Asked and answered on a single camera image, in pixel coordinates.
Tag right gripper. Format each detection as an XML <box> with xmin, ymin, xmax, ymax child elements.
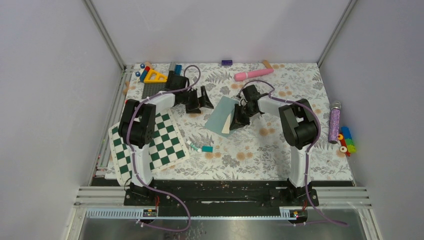
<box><xmin>230</xmin><ymin>103</ymin><xmax>258</xmax><ymax>131</ymax></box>

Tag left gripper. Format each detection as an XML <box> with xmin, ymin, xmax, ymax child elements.
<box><xmin>181</xmin><ymin>86</ymin><xmax>214</xmax><ymax>114</ymax></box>

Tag green white glue stick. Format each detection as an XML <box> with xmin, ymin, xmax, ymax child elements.
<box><xmin>186</xmin><ymin>140</ymin><xmax>202</xmax><ymax>153</ymax></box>

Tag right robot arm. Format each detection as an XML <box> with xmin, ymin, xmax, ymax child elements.
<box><xmin>229</xmin><ymin>85</ymin><xmax>321</xmax><ymax>206</ymax></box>

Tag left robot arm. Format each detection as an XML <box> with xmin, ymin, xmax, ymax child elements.
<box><xmin>118</xmin><ymin>73</ymin><xmax>214</xmax><ymax>206</ymax></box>

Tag floral table mat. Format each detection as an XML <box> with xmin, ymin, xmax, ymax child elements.
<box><xmin>124</xmin><ymin>62</ymin><xmax>354</xmax><ymax>181</ymax></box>

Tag pink cylinder marker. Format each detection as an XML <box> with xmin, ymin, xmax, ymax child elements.
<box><xmin>234</xmin><ymin>68</ymin><xmax>274</xmax><ymax>82</ymax></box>

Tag blue lego brick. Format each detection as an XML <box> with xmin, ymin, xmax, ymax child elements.
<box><xmin>174</xmin><ymin>64</ymin><xmax>183</xmax><ymax>76</ymax></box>

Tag purple small brick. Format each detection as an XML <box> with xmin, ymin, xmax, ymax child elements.
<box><xmin>221</xmin><ymin>59</ymin><xmax>233</xmax><ymax>66</ymax></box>

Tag small teal block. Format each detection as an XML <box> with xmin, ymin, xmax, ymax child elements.
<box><xmin>201</xmin><ymin>146</ymin><xmax>214</xmax><ymax>153</ymax></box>

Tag grey lego baseplate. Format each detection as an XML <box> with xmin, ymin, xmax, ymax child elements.
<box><xmin>139</xmin><ymin>63</ymin><xmax>169</xmax><ymax>99</ymax></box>

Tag yellow triangle toy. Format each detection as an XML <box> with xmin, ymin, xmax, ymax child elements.
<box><xmin>143</xmin><ymin>69</ymin><xmax>168</xmax><ymax>84</ymax></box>

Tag green white checkerboard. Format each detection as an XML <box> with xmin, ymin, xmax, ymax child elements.
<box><xmin>108</xmin><ymin>110</ymin><xmax>190</xmax><ymax>186</ymax></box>

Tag wooden block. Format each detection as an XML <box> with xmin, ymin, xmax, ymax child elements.
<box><xmin>262</xmin><ymin>60</ymin><xmax>273</xmax><ymax>69</ymax></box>

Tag purple glitter tube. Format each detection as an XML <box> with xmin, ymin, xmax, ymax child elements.
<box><xmin>328</xmin><ymin>100</ymin><xmax>342</xmax><ymax>144</ymax></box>

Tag colourful stacked brick toy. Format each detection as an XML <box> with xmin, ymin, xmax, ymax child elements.
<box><xmin>337</xmin><ymin>126</ymin><xmax>357</xmax><ymax>157</ymax></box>

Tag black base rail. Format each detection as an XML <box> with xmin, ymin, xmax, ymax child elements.
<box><xmin>123</xmin><ymin>179</ymin><xmax>320</xmax><ymax>217</ymax></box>

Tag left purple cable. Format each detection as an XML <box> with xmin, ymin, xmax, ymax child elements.
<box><xmin>125</xmin><ymin>64</ymin><xmax>202</xmax><ymax>233</ymax></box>

